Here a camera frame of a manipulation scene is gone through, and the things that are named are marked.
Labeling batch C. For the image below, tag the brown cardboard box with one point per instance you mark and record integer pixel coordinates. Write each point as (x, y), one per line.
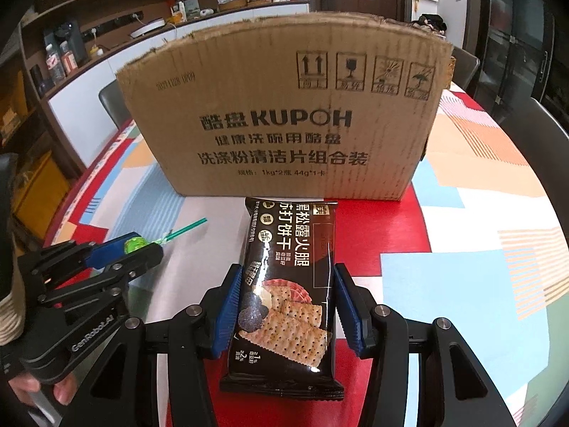
(266, 75)

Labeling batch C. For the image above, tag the white round dish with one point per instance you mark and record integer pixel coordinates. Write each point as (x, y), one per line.
(149, 28)

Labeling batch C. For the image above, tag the colourful patchwork tablecloth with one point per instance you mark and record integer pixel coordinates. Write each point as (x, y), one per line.
(466, 231)

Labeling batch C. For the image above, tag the black bag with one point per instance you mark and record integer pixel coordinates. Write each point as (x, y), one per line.
(429, 22)

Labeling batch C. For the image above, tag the wooden wall shelf unit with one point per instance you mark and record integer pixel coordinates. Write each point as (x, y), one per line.
(146, 4)

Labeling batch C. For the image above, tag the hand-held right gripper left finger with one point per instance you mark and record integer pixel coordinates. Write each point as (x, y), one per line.
(226, 311)

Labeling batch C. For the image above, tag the black cracker packet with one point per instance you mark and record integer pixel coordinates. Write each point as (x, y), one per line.
(289, 249)

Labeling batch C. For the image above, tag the clear bottle red label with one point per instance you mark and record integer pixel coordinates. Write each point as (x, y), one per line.
(55, 66)
(68, 58)

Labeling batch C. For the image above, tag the dark grey chair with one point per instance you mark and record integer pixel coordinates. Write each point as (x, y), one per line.
(546, 120)
(466, 69)
(114, 104)

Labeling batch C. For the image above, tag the person's left hand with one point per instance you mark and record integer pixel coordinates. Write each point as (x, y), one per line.
(64, 389)

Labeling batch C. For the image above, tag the green lollipop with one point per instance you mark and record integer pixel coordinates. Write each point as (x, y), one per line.
(132, 245)

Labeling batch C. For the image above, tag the yellow cardboard box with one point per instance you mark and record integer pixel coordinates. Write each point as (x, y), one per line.
(11, 102)

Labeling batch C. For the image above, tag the dark glass door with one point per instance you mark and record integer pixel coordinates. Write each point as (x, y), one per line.
(515, 31)

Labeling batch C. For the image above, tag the yellow plastic crate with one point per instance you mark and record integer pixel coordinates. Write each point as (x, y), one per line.
(40, 191)

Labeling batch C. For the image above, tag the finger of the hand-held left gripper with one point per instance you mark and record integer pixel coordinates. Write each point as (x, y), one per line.
(106, 251)
(133, 264)

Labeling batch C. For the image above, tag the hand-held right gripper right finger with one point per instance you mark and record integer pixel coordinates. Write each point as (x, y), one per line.
(349, 316)

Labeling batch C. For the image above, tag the black coffee machine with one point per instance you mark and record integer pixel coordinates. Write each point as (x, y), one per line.
(75, 40)

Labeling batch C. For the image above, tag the black power strip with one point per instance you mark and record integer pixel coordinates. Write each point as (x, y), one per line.
(118, 21)

